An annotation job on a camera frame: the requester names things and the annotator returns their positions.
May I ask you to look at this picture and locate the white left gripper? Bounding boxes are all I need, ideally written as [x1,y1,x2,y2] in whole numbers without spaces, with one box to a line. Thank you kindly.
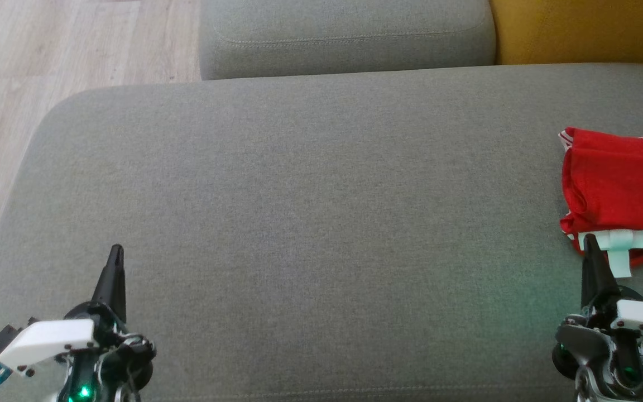
[0,244,157,402]

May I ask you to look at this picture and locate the red and white shorts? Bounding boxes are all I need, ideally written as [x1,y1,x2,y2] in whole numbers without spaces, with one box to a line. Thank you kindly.
[558,127,643,278]

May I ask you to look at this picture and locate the large grey sofa chaise cushion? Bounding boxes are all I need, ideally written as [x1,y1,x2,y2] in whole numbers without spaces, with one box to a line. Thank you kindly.
[0,63,643,402]

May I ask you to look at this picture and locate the wide yellow sofa backrest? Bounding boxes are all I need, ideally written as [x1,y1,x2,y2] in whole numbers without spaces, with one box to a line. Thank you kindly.
[489,0,643,66]

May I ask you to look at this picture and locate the grey sofa back cushion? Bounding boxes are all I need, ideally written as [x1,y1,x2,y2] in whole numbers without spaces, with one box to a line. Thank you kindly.
[199,0,497,80]

